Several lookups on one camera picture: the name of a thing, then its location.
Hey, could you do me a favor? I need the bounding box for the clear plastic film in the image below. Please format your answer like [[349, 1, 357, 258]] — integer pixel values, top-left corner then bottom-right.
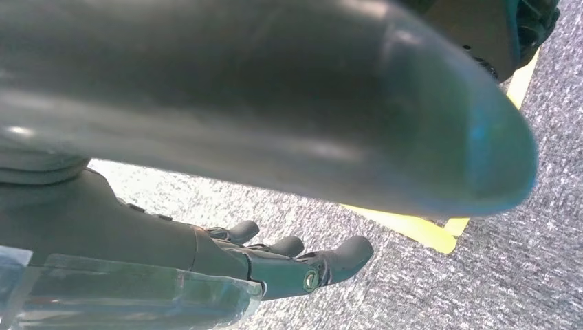
[[0, 245, 266, 330]]

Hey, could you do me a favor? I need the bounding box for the yellow floor tape square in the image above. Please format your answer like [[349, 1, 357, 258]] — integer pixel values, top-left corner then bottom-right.
[[341, 47, 542, 255]]

